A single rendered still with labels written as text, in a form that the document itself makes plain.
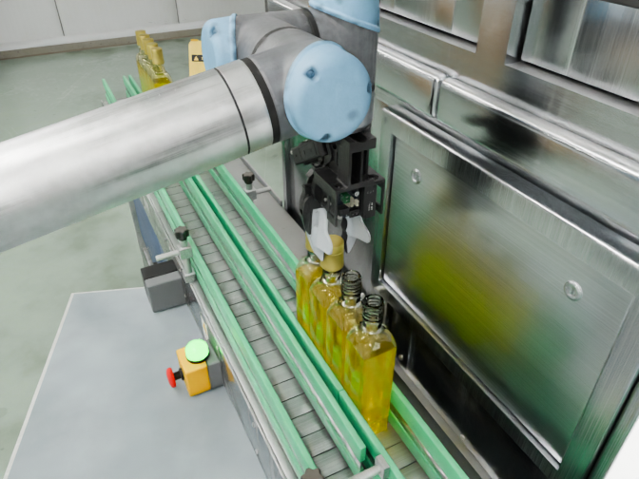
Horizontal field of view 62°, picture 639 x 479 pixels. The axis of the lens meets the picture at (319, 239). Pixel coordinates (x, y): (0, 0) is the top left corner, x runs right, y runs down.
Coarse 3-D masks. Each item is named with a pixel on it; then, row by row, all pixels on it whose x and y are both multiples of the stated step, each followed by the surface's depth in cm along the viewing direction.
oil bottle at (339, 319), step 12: (336, 300) 79; (336, 312) 77; (348, 312) 76; (360, 312) 77; (336, 324) 78; (348, 324) 76; (336, 336) 79; (336, 348) 80; (336, 360) 82; (336, 372) 83
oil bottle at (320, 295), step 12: (312, 288) 83; (324, 288) 81; (336, 288) 81; (312, 300) 84; (324, 300) 80; (312, 312) 86; (324, 312) 81; (312, 324) 87; (324, 324) 83; (312, 336) 89; (324, 336) 84; (324, 348) 86
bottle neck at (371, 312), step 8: (368, 296) 72; (376, 296) 72; (368, 304) 70; (376, 304) 72; (384, 304) 70; (368, 312) 70; (376, 312) 70; (368, 320) 71; (376, 320) 71; (368, 328) 72; (376, 328) 72
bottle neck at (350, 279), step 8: (344, 272) 76; (352, 272) 76; (344, 280) 74; (352, 280) 74; (360, 280) 75; (344, 288) 75; (352, 288) 75; (360, 288) 76; (344, 296) 76; (352, 296) 75; (344, 304) 77; (352, 304) 76
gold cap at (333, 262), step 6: (336, 240) 78; (342, 240) 78; (336, 246) 77; (342, 246) 78; (336, 252) 77; (342, 252) 78; (324, 258) 78; (330, 258) 78; (336, 258) 78; (342, 258) 79; (324, 264) 79; (330, 264) 78; (336, 264) 78; (342, 264) 79; (330, 270) 79; (336, 270) 79
